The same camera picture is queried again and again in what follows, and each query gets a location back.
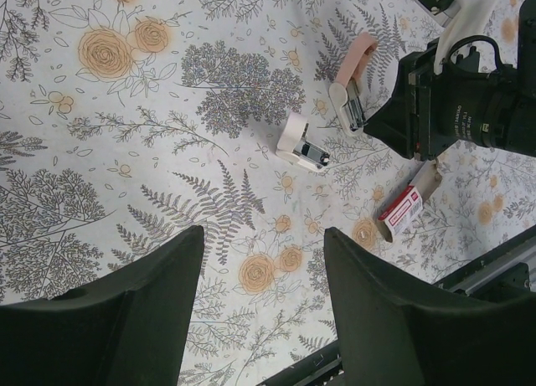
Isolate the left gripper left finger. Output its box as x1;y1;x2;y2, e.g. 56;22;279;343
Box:
1;226;204;385

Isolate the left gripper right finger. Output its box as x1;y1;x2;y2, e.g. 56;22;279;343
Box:
324;227;536;386

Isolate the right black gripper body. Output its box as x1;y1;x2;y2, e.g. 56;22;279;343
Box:
410;36;535;160

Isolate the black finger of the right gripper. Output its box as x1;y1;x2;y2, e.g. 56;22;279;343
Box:
364;54;420;159

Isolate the red white staple box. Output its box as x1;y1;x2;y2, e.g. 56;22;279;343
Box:
376;160;442;243

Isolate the floral patterned table mat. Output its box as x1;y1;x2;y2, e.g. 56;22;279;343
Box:
1;0;535;385

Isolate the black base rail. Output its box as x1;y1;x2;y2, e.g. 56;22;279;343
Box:
259;222;536;386

